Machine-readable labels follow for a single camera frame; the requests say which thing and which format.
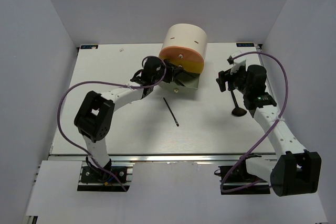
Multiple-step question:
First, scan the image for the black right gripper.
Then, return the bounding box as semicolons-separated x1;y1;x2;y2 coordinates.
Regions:
216;65;250;95

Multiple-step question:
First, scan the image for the black powder brush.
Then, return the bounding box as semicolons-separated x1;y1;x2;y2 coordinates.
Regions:
174;78;185;87

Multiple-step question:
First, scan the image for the grey green organizer drawer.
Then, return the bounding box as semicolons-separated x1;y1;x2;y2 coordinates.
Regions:
159;72;200;94

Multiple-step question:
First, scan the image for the yellow organizer drawer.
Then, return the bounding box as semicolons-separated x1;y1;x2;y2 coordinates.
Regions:
169;57;204;74

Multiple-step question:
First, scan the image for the orange organizer drawer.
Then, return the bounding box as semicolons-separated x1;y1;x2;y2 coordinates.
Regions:
159;46;204;63

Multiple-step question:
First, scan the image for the black fan makeup brush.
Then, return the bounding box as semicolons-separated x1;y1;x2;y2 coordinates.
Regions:
230;90;247;117

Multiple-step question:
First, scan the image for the cream cylindrical makeup organizer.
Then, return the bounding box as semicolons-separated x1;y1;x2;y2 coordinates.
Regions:
161;24;207;59

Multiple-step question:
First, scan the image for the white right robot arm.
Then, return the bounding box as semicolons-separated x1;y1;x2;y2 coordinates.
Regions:
216;65;322;197

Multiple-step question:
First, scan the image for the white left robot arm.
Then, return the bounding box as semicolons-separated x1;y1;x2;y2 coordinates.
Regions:
74;56;184;182

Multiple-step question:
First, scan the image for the blue right corner label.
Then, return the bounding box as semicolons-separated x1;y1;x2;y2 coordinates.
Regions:
236;42;255;47

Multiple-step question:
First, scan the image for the blue corner label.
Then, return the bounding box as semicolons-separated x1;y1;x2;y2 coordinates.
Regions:
80;45;98;50
236;42;255;47

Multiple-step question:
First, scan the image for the thin black mascara wand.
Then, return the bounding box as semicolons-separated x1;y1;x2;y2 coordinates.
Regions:
163;97;180;127

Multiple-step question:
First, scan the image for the blue left corner label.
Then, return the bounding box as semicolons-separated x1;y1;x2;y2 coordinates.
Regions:
80;45;98;50

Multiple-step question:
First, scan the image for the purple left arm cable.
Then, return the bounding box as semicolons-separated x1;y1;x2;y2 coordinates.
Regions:
57;55;167;192

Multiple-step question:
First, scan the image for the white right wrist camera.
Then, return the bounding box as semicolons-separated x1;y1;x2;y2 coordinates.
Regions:
227;51;246;75

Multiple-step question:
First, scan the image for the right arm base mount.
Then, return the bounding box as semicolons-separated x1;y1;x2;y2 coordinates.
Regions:
214;156;271;195

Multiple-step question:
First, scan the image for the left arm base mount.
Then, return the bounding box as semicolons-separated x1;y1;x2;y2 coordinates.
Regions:
77;157;133;193

